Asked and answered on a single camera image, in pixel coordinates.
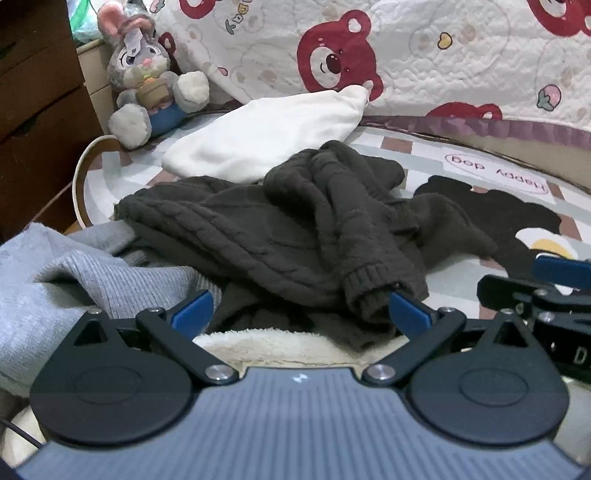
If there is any dark wooden cabinet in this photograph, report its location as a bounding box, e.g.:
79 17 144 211
0 0 121 243

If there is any green plastic bag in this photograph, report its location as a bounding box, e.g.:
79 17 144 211
69 0 112 44

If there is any grey ribbed sweater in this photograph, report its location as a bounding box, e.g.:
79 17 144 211
0 222 222 398

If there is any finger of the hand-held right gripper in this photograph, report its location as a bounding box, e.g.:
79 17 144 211
533 254 591 283
477 274 591 319

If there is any grey plush rabbit toy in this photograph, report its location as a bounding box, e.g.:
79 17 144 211
95 0 211 151

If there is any beige bed side panel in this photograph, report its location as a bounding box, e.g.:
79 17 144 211
457 134 591 192

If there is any cream fleece garment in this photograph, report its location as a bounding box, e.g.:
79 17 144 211
0 325 411 469

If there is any white cloth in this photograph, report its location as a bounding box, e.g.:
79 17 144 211
161 84 372 183

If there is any white quilt with red bears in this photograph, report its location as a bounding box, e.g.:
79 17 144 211
152 0 591 153

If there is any dark brown cable-knit sweater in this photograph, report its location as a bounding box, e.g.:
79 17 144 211
113 140 499 356

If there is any beige storage box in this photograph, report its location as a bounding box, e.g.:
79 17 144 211
76 37 116 139

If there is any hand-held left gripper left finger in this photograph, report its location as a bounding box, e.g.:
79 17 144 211
69 290 241 386

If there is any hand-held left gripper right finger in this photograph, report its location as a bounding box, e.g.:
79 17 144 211
362 291 539 386

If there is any black cable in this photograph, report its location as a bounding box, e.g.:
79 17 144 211
0 415 44 450

